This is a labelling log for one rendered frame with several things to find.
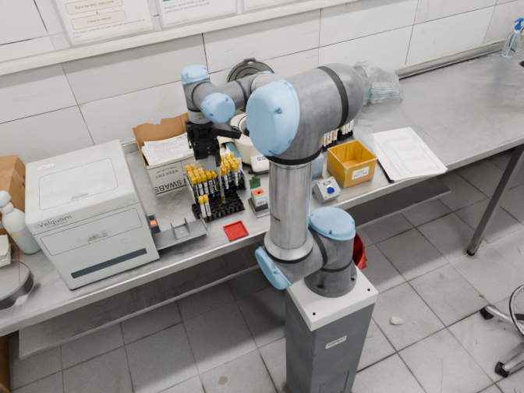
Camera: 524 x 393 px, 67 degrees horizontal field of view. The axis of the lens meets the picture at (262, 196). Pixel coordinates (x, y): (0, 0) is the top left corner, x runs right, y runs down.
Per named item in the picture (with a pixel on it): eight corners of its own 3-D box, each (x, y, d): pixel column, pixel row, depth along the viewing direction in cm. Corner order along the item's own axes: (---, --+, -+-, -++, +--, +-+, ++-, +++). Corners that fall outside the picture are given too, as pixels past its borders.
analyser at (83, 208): (69, 292, 118) (23, 224, 98) (64, 230, 137) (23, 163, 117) (168, 256, 127) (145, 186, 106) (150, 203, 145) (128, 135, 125)
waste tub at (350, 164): (343, 189, 145) (345, 168, 138) (325, 168, 154) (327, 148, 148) (373, 179, 149) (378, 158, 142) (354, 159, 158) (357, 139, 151)
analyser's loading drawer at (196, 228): (147, 256, 124) (143, 246, 121) (143, 242, 129) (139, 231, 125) (209, 235, 130) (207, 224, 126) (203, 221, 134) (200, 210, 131)
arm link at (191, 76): (186, 79, 101) (174, 67, 106) (194, 116, 108) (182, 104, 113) (214, 71, 103) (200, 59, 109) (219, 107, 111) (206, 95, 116)
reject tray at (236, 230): (229, 242, 130) (229, 240, 129) (222, 228, 134) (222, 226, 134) (249, 235, 132) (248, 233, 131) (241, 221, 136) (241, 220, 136)
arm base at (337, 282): (365, 291, 109) (368, 267, 102) (313, 302, 107) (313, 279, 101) (345, 252, 120) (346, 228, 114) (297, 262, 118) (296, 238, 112)
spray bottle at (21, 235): (17, 263, 128) (-24, 210, 111) (18, 244, 134) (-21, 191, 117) (44, 254, 130) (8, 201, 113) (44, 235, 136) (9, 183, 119)
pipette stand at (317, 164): (299, 186, 148) (299, 165, 141) (292, 175, 153) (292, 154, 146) (323, 179, 150) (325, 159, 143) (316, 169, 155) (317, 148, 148)
